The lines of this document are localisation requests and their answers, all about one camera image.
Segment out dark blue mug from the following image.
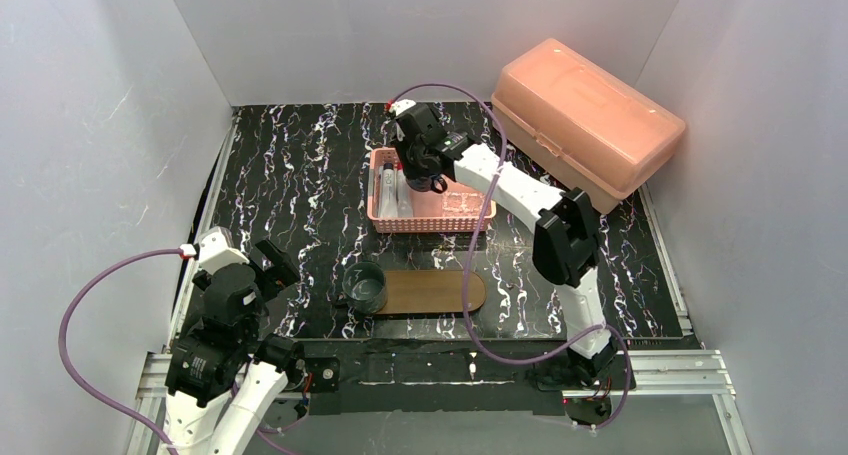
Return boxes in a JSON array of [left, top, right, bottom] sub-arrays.
[[406, 175, 448, 194]]

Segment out pink plastic basket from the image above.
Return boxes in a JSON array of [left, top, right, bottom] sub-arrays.
[[366, 147, 479, 234]]

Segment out grey green mug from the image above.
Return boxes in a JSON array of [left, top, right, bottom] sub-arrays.
[[333, 261, 388, 315]]

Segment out brown wooden oval tray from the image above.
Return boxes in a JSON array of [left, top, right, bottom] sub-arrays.
[[377, 270, 487, 316]]

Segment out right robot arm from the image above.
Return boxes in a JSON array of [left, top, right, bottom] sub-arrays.
[[387, 99, 617, 385]]

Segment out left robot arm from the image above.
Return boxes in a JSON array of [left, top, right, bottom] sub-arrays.
[[157, 233, 309, 454]]

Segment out black capped toothpaste tube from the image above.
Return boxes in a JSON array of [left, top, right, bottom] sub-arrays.
[[377, 163, 398, 219]]

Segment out red capped toothpaste tube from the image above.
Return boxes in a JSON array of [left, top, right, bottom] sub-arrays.
[[396, 170, 414, 218]]

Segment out clear packaged toothbrushes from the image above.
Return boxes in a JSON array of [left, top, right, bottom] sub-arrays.
[[442, 191, 491, 218]]

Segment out large pink lidded box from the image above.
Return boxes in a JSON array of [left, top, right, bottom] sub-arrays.
[[491, 39, 686, 215]]

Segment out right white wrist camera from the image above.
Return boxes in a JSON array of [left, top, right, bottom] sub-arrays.
[[386, 98, 417, 118]]

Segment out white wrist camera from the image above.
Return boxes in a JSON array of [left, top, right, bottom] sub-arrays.
[[386, 98, 417, 118], [178, 226, 249, 275]]

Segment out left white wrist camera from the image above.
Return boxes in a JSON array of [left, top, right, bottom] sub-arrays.
[[178, 226, 249, 275]]

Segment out aluminium frame rail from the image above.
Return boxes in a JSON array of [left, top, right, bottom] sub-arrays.
[[136, 350, 753, 454]]

